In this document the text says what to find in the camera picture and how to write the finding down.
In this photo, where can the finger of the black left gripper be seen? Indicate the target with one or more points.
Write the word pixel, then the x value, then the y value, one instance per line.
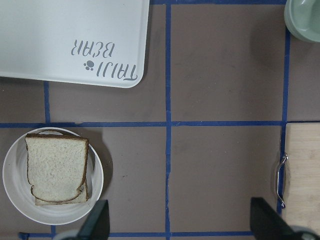
pixel 97 224

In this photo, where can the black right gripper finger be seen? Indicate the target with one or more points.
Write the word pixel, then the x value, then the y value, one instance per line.
pixel 266 224

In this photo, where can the white round plate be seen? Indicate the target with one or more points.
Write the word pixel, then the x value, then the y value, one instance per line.
pixel 17 188

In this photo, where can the white bread slice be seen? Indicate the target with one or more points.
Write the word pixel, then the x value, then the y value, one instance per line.
pixel 56 166

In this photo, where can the bread slice on plate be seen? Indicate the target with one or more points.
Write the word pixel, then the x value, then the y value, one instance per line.
pixel 81 198

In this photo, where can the wooden cutting board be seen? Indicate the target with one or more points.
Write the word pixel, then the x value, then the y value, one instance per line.
pixel 297 176

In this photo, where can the cream bear tray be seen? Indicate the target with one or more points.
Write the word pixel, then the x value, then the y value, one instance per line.
pixel 91 42

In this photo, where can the green bowl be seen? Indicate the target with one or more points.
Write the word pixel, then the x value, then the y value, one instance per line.
pixel 302 19

